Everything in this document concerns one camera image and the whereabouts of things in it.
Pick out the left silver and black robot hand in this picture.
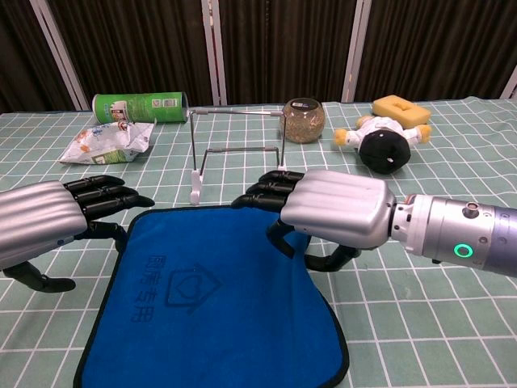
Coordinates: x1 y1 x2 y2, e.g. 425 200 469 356
0 175 156 293

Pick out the right silver and black robot hand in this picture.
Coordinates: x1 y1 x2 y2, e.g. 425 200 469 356
229 169 399 272

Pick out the blue towel with black trim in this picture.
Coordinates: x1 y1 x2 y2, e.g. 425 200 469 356
72 205 351 388

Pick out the plush doll with black hair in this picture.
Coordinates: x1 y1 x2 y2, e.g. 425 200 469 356
333 114 433 175

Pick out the round glass jar of seeds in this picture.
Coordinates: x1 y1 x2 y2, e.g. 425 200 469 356
280 97 326 144

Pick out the crumpled white snack bag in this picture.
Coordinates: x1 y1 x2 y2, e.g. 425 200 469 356
59 120 156 166

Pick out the yellow sponge block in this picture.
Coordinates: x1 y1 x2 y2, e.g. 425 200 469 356
372 95 431 126

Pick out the green checked tablecloth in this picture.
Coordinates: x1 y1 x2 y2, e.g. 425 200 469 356
0 95 517 388

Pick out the green cylindrical chip can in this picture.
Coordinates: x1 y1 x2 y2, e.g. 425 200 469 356
91 91 190 124

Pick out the dark brown curtain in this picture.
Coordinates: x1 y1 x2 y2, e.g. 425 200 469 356
0 0 517 115

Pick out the white metal drying rack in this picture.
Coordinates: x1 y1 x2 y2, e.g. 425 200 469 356
188 107 288 206

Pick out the white partition post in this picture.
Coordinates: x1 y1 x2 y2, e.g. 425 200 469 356
28 0 90 112
499 65 517 99
340 0 373 103
200 0 229 108

